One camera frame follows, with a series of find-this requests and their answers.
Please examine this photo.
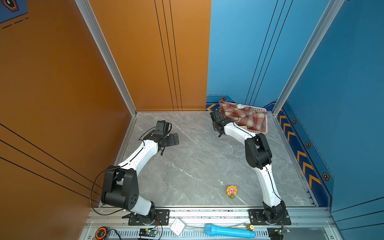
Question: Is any green circuit board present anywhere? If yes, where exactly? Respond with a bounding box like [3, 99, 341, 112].
[275, 228, 291, 236]
[139, 229, 159, 239]

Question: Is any yellow sunflower toy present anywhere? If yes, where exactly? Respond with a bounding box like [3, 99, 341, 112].
[227, 186, 238, 199]

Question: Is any right green circuit board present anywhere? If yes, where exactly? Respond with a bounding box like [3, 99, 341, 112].
[275, 228, 291, 236]

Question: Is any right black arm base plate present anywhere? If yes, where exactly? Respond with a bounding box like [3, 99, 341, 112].
[248, 209, 292, 226]

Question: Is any small brass cylinder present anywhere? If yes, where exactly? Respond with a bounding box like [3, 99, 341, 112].
[247, 225, 255, 231]

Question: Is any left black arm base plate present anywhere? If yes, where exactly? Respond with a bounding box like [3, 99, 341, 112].
[128, 209, 170, 226]

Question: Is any floral pastel skirt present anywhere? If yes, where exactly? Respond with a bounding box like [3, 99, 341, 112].
[236, 104, 246, 110]

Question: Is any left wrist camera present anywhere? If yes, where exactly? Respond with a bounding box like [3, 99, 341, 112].
[154, 120, 172, 137]

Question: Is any red plaid skirt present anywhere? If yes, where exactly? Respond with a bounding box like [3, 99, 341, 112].
[219, 101, 268, 134]

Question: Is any white square card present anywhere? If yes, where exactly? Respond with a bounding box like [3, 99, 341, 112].
[170, 218, 187, 237]

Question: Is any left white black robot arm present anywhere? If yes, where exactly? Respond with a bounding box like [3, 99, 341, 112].
[101, 133, 180, 224]

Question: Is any left green circuit board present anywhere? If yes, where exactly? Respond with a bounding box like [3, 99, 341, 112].
[139, 229, 159, 239]

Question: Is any cyan toy microphone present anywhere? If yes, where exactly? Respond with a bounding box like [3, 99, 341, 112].
[204, 224, 256, 239]

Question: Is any orange black tape measure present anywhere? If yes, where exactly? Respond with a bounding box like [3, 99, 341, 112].
[94, 227, 109, 240]

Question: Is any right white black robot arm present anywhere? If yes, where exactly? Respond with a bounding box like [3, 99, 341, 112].
[210, 110, 288, 225]

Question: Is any pink perforated plastic basket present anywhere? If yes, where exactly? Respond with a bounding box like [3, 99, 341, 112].
[236, 106, 268, 134]

